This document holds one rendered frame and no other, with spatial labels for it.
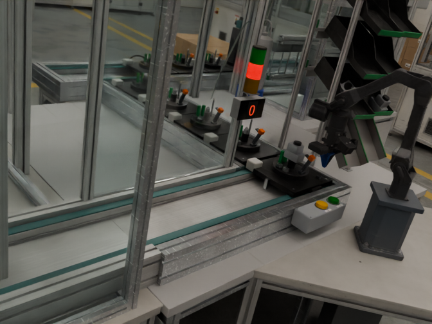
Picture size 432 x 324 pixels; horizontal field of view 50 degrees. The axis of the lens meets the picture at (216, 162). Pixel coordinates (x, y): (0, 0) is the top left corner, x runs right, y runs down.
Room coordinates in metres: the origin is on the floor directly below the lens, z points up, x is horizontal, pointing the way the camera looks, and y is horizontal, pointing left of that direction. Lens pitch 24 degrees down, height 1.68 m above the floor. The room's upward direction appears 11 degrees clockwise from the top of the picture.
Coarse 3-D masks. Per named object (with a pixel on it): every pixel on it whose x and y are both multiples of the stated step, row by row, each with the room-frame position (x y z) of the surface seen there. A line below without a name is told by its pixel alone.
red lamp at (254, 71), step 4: (248, 64) 1.54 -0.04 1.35; (252, 64) 1.53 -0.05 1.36; (248, 68) 1.54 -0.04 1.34; (252, 68) 1.52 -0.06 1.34; (256, 68) 1.52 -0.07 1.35; (260, 68) 1.53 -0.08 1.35; (248, 72) 1.53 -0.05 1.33; (252, 72) 1.52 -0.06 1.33; (256, 72) 1.52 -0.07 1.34; (260, 72) 1.53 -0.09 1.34; (248, 76) 1.53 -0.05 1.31; (252, 76) 1.52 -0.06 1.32; (256, 76) 1.52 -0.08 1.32; (260, 76) 1.54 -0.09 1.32
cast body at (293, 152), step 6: (288, 144) 1.61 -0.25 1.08; (294, 144) 1.59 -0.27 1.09; (300, 144) 1.59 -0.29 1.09; (288, 150) 1.60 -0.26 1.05; (294, 150) 1.58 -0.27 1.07; (300, 150) 1.59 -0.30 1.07; (288, 156) 1.60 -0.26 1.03; (294, 156) 1.58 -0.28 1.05; (300, 156) 1.58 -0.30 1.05; (294, 162) 1.57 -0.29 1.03
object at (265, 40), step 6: (264, 30) 2.58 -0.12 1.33; (270, 30) 2.64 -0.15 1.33; (264, 36) 2.56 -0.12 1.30; (270, 36) 2.64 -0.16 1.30; (264, 42) 2.53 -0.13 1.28; (270, 42) 2.55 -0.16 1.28; (270, 48) 2.55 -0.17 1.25; (270, 54) 2.57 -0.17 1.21; (264, 60) 2.54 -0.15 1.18; (264, 66) 2.54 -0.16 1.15; (264, 72) 2.55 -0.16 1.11; (264, 78) 2.57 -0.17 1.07; (258, 90) 2.54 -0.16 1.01
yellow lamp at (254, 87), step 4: (248, 80) 1.53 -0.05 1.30; (252, 80) 1.52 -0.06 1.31; (256, 80) 1.53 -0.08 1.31; (244, 84) 1.54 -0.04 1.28; (248, 84) 1.52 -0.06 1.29; (252, 84) 1.52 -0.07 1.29; (256, 84) 1.53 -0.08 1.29; (244, 88) 1.53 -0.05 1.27; (248, 88) 1.52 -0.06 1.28; (252, 88) 1.52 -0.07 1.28; (256, 88) 1.53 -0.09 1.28; (248, 92) 1.52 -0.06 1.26; (252, 92) 1.52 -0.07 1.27; (256, 92) 1.54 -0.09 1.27
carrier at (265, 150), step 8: (240, 128) 1.81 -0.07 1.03; (240, 136) 1.82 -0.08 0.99; (248, 136) 1.77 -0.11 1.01; (240, 144) 1.73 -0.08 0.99; (248, 144) 1.75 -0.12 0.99; (256, 144) 1.77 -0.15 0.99; (264, 144) 1.84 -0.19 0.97; (240, 152) 1.69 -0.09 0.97; (248, 152) 1.71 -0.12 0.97; (256, 152) 1.73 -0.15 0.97; (264, 152) 1.74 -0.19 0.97; (272, 152) 1.76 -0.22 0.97; (240, 160) 1.62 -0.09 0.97
